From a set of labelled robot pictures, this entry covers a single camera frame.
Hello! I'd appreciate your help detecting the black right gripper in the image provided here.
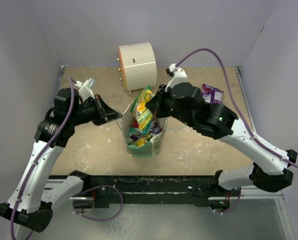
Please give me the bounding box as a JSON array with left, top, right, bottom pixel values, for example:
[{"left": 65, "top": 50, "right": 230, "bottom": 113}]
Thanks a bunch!
[{"left": 146, "top": 83, "right": 195, "bottom": 127}]

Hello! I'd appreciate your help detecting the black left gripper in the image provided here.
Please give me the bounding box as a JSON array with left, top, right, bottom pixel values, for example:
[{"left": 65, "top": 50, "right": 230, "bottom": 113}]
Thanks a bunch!
[{"left": 70, "top": 94, "right": 122, "bottom": 126}]

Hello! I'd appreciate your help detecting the yellow green snack packet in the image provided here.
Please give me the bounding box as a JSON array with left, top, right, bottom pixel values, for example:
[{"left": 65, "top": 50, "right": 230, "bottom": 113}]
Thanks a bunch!
[{"left": 130, "top": 86, "right": 154, "bottom": 133}]

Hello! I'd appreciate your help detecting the green paper bag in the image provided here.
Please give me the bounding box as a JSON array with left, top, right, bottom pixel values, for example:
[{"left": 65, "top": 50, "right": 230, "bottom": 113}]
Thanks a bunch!
[{"left": 113, "top": 101, "right": 187, "bottom": 159}]

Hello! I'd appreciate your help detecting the purple snack packet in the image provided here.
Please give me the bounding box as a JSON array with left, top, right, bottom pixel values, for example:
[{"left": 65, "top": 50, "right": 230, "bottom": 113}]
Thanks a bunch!
[{"left": 201, "top": 84, "right": 224, "bottom": 104}]

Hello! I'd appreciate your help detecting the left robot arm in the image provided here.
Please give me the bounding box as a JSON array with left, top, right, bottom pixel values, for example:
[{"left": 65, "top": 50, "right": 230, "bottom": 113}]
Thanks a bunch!
[{"left": 0, "top": 88, "right": 122, "bottom": 233}]

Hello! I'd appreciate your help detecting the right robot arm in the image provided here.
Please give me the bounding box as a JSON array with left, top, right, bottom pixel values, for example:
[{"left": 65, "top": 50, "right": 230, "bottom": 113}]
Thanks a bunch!
[{"left": 145, "top": 82, "right": 297, "bottom": 196}]

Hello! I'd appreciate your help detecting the white cylindrical drawer cabinet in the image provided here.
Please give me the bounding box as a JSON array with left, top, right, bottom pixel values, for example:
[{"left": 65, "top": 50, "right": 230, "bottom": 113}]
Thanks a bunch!
[{"left": 117, "top": 42, "right": 157, "bottom": 94}]

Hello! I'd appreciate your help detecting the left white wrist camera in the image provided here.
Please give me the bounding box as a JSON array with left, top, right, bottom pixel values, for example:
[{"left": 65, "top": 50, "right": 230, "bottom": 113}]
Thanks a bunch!
[{"left": 75, "top": 77, "right": 96, "bottom": 101}]

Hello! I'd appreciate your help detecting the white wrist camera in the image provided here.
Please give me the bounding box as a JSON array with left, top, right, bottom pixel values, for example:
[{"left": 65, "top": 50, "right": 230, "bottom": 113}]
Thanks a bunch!
[
  {"left": 75, "top": 77, "right": 96, "bottom": 101},
  {"left": 165, "top": 63, "right": 188, "bottom": 92}
]

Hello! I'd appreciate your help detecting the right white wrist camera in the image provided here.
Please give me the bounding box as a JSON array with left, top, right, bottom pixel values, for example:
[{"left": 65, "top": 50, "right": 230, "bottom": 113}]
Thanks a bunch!
[{"left": 165, "top": 63, "right": 188, "bottom": 92}]

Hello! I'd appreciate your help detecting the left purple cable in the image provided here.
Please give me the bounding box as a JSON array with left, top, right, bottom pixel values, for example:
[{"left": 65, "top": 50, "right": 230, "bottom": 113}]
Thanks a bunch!
[{"left": 10, "top": 76, "right": 77, "bottom": 240}]

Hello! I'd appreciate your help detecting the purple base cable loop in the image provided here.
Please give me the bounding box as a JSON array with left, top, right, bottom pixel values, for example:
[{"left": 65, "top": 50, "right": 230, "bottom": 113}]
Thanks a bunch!
[{"left": 72, "top": 184, "right": 124, "bottom": 222}]

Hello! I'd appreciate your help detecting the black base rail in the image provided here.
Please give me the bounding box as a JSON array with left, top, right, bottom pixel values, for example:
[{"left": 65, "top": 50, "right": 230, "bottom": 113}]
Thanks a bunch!
[{"left": 48, "top": 174, "right": 241, "bottom": 209}]

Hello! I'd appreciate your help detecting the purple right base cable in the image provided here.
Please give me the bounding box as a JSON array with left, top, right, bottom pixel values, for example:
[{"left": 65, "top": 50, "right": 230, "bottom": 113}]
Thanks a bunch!
[{"left": 212, "top": 186, "right": 242, "bottom": 215}]

